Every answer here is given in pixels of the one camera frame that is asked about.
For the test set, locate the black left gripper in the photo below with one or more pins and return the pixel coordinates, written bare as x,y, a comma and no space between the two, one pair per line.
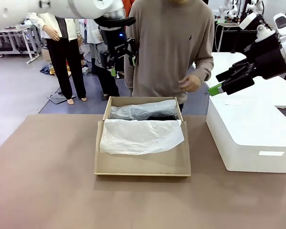
114,38

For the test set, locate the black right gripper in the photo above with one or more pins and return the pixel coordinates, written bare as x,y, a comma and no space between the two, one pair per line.
267,59

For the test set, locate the black leather shoe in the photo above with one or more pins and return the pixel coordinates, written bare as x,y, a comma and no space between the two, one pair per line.
162,117

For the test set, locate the white tissue paper sheet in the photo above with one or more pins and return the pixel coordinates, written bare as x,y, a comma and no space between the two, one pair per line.
138,138

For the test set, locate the brown cardboard shoe box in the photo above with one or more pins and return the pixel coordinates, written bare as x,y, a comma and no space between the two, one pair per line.
143,164

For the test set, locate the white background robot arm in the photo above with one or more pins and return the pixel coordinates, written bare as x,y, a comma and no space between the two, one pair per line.
253,4
225,9

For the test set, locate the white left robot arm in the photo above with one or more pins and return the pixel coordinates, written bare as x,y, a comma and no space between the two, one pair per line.
62,7

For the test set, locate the person's left forearm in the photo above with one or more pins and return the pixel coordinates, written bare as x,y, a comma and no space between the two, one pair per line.
205,68

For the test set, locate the person's right forearm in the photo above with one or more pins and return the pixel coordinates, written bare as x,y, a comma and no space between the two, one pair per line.
128,76

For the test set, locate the small cardboard box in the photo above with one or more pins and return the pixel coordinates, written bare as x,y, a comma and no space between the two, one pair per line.
46,55

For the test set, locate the person's left hand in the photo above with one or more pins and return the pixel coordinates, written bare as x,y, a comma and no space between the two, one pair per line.
191,83

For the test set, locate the mannequin with white shirt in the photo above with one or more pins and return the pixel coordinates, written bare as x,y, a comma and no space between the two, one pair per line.
107,81

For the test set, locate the clothes pile on floor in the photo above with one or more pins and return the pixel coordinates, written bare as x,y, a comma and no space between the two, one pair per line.
87,70

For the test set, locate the person in beige sweater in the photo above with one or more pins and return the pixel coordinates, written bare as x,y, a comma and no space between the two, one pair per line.
166,47

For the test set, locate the mannequin with orange top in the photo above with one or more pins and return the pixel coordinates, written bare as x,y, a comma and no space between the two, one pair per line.
127,7

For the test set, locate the white plastic bin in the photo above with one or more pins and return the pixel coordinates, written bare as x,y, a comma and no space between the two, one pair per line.
248,133

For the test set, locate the blue yellow clothes pile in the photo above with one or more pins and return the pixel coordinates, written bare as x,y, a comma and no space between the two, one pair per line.
47,70

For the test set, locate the white metal desk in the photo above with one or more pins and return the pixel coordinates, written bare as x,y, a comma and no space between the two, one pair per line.
9,31

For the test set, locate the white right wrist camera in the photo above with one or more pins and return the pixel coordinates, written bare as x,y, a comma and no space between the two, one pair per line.
249,20

